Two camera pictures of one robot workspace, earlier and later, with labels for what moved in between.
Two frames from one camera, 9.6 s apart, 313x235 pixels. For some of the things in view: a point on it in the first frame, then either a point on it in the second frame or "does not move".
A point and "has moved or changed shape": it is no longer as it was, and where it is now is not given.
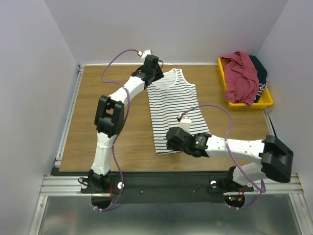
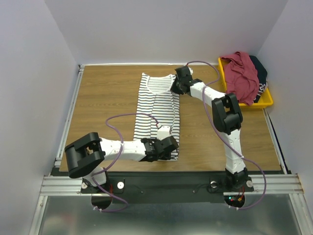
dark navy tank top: x=262 y=74 does not move
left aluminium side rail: x=58 y=160 does not move
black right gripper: x=173 y=141 -> x=176 y=86
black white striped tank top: x=170 y=96 has moved or changed shape
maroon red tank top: x=241 y=78 does not move
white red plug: x=185 y=123 -> x=191 y=70
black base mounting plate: x=164 y=188 does not move
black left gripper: x=159 y=75 -> x=166 y=157
